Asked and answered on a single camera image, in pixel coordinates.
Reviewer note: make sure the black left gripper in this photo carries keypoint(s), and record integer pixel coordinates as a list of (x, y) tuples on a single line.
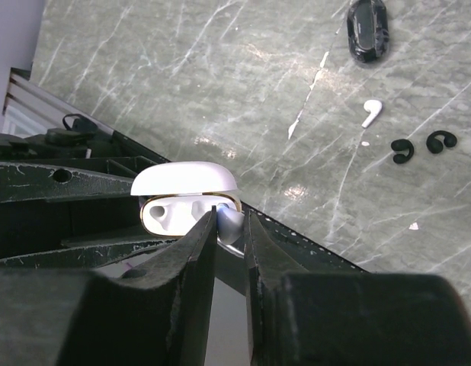
[(62, 188)]

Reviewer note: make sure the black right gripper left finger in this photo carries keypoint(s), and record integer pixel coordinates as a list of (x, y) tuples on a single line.
[(157, 313)]

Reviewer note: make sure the white earbud charging case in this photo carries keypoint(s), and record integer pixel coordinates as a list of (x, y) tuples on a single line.
[(177, 194)]

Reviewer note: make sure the aluminium frame rail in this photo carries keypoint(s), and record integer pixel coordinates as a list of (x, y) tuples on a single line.
[(29, 110)]

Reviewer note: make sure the black earbud charging case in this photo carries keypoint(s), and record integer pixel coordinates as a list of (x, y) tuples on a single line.
[(368, 31)]

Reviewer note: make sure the white earbud with blue light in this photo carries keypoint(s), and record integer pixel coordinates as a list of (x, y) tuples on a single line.
[(373, 107)]

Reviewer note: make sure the black clip earbud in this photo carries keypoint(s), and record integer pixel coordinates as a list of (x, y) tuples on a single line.
[(439, 139), (403, 149)]

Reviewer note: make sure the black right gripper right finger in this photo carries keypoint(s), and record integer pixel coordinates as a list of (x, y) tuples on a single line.
[(328, 317)]

